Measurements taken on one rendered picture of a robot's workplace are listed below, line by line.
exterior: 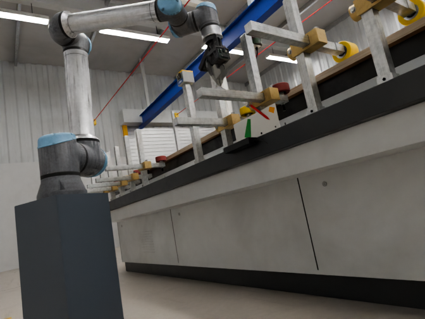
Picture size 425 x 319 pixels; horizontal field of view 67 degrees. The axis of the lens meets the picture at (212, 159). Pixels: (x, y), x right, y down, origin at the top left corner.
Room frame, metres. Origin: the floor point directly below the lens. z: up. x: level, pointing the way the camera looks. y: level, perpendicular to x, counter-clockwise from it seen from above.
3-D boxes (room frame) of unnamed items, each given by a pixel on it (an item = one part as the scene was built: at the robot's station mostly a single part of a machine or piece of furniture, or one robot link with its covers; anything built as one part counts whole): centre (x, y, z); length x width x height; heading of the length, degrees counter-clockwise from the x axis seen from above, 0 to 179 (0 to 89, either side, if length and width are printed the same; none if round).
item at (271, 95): (1.26, -0.25, 0.85); 0.13 x 0.06 x 0.05; 36
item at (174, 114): (4.00, 0.38, 1.25); 0.09 x 0.08 x 1.10; 36
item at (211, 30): (1.33, -0.10, 1.20); 0.10 x 0.09 x 0.05; 126
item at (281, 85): (1.30, -0.33, 0.85); 0.08 x 0.08 x 0.11
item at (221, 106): (1.48, -0.09, 0.93); 0.03 x 0.03 x 0.48; 36
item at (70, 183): (1.30, 0.63, 0.65); 0.19 x 0.19 x 0.10
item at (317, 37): (1.05, -0.39, 0.95); 0.13 x 0.06 x 0.05; 36
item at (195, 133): (1.69, 0.07, 0.93); 0.05 x 0.04 x 0.45; 36
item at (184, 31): (1.34, 0.02, 1.29); 0.12 x 0.12 x 0.09; 78
